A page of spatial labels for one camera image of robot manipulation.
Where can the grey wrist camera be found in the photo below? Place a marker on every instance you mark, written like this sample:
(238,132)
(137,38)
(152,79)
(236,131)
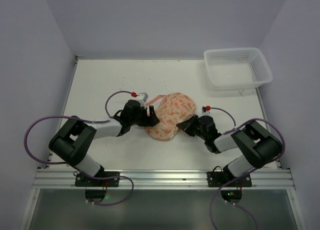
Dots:
(142,99)
(206,111)

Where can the aluminium mounting rail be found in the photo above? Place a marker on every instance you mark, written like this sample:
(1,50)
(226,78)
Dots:
(263,179)

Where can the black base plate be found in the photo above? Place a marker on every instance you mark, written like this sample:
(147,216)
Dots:
(220,176)
(102,179)

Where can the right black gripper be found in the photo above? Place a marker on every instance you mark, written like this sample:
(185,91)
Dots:
(194,126)

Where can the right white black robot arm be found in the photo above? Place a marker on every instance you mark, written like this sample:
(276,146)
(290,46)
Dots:
(258,146)

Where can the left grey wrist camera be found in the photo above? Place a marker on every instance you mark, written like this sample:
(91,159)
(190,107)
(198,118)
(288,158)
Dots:
(142,99)

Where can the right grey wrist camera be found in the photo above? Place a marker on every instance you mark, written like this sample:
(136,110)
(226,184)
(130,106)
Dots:
(206,111)

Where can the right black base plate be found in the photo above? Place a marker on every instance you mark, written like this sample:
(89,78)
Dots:
(220,176)

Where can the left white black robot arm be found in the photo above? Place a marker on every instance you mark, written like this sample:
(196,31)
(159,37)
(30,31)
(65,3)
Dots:
(72,142)

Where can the floral mesh laundry bag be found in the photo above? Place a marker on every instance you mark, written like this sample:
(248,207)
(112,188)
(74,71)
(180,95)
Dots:
(173,109)

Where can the white plastic basket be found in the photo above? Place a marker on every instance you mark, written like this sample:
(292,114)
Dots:
(233,69)

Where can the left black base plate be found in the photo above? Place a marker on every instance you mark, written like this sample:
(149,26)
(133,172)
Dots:
(102,179)

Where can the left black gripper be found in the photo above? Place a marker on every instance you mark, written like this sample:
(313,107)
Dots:
(151,120)

